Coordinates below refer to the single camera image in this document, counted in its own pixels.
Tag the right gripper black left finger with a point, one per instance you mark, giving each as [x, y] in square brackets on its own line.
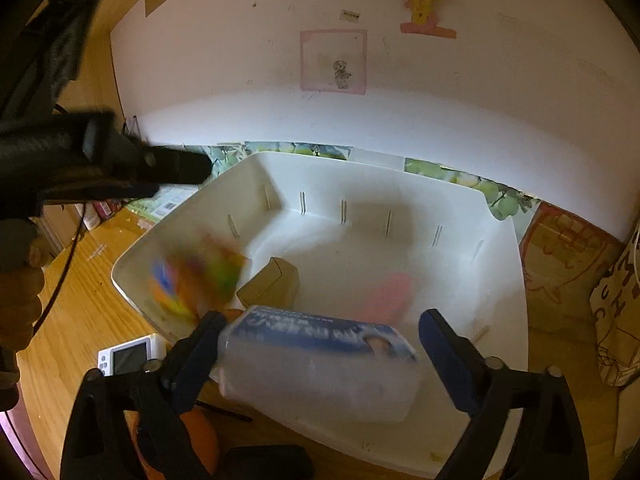
[183, 373]

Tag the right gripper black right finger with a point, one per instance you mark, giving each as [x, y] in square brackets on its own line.
[458, 364]

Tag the white handheld game console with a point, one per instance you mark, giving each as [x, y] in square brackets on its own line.
[130, 356]

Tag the pink ribbed tube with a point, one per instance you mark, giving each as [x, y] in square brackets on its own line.
[389, 301]

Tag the multicolour rubiks cube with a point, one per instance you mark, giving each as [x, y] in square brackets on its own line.
[197, 278]

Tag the blue white card box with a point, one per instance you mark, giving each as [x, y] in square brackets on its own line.
[292, 365]

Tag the small cream cardboard box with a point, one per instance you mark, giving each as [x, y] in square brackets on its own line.
[276, 285]

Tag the person left hand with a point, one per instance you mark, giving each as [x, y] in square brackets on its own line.
[22, 281]

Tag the red tube pack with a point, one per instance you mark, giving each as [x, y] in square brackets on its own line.
[97, 212]

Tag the brown cartoon cardboard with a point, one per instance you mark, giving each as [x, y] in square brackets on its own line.
[563, 257]

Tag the white plastic storage bin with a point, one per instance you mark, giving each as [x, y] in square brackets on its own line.
[347, 227]

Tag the patterned canvas bag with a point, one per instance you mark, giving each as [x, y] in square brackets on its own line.
[614, 304]

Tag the pink framed wall sticker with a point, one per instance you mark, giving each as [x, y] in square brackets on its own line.
[334, 60]

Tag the yellow pony wall sticker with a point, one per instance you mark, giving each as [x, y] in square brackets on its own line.
[424, 20]

